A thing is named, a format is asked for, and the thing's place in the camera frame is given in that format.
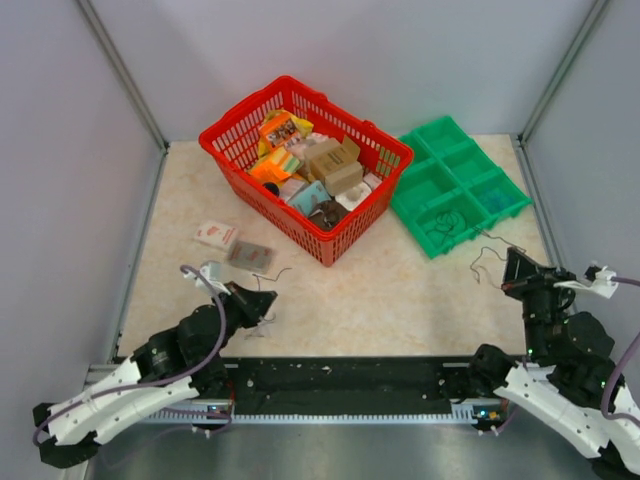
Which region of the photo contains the yellow snack bag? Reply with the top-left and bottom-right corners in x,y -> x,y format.
257,109 -> 314,157

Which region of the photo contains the grey red card box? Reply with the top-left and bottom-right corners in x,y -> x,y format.
226,240 -> 275,274

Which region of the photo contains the white red card box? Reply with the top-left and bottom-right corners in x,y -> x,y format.
194,220 -> 239,251

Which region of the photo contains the green compartment tray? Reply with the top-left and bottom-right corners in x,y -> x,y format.
391,116 -> 532,259

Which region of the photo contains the dark brown packet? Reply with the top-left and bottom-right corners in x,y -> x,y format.
308,200 -> 349,232

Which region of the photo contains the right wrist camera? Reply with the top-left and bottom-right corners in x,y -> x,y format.
554,265 -> 619,299

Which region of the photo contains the right aluminium corner post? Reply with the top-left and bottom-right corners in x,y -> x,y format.
517,0 -> 613,148

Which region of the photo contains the white round item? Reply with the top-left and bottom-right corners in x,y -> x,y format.
334,181 -> 372,211

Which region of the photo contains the small brown cardboard box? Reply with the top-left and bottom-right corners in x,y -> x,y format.
324,162 -> 364,196

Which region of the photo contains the orange snack box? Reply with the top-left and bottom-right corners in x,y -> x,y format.
259,112 -> 301,151

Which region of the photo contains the light blue box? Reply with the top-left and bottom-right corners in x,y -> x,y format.
287,180 -> 332,217

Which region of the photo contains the orange green box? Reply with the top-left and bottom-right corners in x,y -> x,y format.
249,147 -> 302,184

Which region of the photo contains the large brown cardboard box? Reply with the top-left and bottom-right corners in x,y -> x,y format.
304,136 -> 361,181

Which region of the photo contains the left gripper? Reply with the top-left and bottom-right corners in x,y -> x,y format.
202,280 -> 278,362

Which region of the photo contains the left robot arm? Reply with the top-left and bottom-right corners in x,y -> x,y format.
33,282 -> 277,469

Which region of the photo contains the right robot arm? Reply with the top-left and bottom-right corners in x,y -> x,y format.
443,247 -> 639,479

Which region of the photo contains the pink white box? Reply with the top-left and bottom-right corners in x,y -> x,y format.
278,177 -> 309,202

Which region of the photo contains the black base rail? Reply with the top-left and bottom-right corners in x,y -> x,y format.
200,356 -> 503,417

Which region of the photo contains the red plastic shopping basket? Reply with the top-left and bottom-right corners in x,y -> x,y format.
199,75 -> 414,267

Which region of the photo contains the left aluminium corner post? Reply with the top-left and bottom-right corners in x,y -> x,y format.
75,0 -> 170,152

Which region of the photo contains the aluminium corner post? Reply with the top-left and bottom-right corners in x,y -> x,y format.
75,0 -> 170,152
517,0 -> 613,148

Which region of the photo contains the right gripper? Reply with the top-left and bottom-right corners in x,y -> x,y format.
498,245 -> 579,360

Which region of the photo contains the white slotted cable duct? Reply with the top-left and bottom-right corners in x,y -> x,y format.
149,402 -> 501,426

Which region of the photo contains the grey thin wire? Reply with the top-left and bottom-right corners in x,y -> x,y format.
469,224 -> 526,291

